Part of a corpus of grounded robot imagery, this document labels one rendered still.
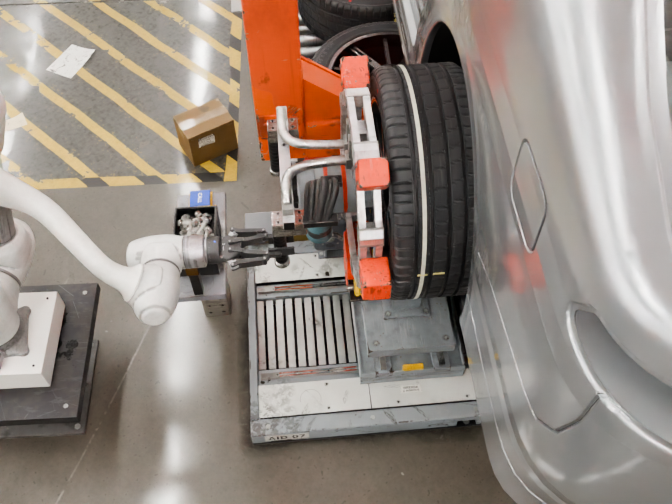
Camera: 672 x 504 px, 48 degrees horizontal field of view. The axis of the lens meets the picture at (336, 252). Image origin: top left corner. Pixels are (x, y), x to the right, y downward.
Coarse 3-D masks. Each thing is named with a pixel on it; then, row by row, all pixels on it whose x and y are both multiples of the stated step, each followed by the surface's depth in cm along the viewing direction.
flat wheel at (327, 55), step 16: (352, 32) 307; (368, 32) 308; (384, 32) 308; (320, 48) 302; (336, 48) 302; (352, 48) 306; (368, 48) 311; (384, 48) 305; (400, 48) 312; (320, 64) 296; (336, 64) 302; (384, 64) 320; (400, 64) 299
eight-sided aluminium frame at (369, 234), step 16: (352, 96) 197; (368, 96) 197; (352, 112) 194; (368, 112) 194; (352, 128) 191; (368, 128) 191; (352, 144) 187; (368, 144) 187; (352, 224) 236; (368, 224) 191; (352, 240) 232; (368, 240) 190; (352, 256) 229; (368, 256) 229; (352, 272) 227
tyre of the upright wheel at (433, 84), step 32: (416, 64) 204; (448, 64) 202; (384, 96) 190; (416, 96) 189; (448, 96) 188; (384, 128) 188; (448, 128) 184; (416, 160) 182; (448, 160) 183; (416, 192) 183; (448, 192) 184; (416, 224) 186; (448, 224) 186; (416, 256) 190; (448, 256) 191; (416, 288) 200; (448, 288) 202
